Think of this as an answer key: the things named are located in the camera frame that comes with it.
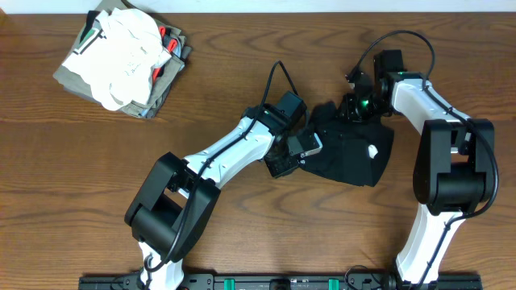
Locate black t-shirt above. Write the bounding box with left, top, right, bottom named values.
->
left=300, top=101, right=394, bottom=187

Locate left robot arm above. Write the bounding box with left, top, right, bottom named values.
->
left=122, top=91, right=323, bottom=289

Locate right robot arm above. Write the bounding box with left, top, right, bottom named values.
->
left=343, top=50, right=499, bottom=289

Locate red and grey folded garment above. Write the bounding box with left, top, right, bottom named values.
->
left=139, top=26, right=191, bottom=118

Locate white folded garment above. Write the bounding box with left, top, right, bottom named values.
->
left=63, top=8, right=171, bottom=111

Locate olive folded garment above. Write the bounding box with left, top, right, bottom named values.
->
left=53, top=0, right=188, bottom=118

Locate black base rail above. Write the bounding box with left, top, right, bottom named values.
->
left=78, top=272, right=484, bottom=290

